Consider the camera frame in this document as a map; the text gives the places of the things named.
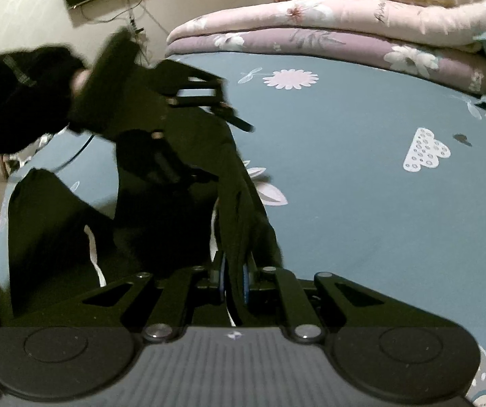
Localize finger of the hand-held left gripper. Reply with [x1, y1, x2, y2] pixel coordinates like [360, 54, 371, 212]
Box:
[116, 129, 210, 185]
[164, 60, 256, 133]

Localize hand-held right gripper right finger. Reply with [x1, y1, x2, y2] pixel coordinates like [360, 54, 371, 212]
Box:
[243, 258, 455, 344]

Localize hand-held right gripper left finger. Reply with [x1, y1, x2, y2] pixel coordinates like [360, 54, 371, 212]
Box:
[35, 254, 229, 344]

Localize black drawstring pants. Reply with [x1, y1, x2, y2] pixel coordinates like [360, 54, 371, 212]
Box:
[8, 106, 287, 332]

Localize person's left hand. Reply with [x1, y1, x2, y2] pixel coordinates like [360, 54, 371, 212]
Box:
[73, 69, 92, 98]

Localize purple floral quilt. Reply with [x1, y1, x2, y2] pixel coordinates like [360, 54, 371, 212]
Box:
[164, 27, 486, 96]

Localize blue floral bed sheet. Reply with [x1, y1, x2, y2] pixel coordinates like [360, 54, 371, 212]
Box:
[0, 51, 486, 407]

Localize pink floral quilt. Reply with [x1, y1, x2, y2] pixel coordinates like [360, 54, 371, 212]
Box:
[167, 0, 486, 48]

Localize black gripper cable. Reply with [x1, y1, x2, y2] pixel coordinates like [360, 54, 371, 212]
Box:
[50, 132, 96, 175]

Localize black wall cable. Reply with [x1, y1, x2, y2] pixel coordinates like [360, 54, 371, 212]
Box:
[74, 0, 173, 54]

